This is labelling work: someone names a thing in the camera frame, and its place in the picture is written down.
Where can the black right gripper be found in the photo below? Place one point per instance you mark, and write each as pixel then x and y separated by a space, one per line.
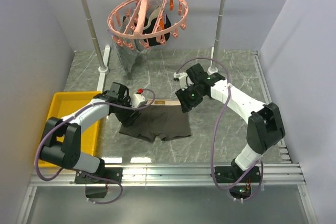
pixel 182 96

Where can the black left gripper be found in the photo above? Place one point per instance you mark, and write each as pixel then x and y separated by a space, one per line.
pixel 127 120

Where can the dark grey boxer briefs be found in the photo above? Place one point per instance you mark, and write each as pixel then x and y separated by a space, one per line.
pixel 164 119

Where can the grey striped underwear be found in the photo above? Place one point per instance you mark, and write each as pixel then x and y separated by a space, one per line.
pixel 126 56

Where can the pink round clip hanger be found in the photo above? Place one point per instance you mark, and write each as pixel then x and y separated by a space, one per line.
pixel 126 21

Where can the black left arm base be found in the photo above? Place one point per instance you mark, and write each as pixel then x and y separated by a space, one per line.
pixel 97 185

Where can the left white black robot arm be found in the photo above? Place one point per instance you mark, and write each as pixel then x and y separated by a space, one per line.
pixel 117 97

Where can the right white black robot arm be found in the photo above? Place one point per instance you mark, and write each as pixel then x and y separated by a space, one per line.
pixel 264 122

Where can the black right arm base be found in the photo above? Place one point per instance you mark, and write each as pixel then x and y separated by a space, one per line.
pixel 241 185

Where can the black hanging underwear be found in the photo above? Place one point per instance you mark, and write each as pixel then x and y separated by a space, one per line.
pixel 149 26

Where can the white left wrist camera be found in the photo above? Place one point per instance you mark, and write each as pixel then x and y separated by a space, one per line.
pixel 138 100

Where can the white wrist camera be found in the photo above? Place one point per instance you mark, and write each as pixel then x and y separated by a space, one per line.
pixel 183 80
pixel 138 100

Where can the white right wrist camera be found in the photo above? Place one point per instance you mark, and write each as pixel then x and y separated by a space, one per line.
pixel 183 80

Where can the aluminium right side rail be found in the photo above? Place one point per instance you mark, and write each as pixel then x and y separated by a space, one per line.
pixel 281 144

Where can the aluminium table edge rail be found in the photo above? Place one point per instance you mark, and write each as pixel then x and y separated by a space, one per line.
pixel 198 174

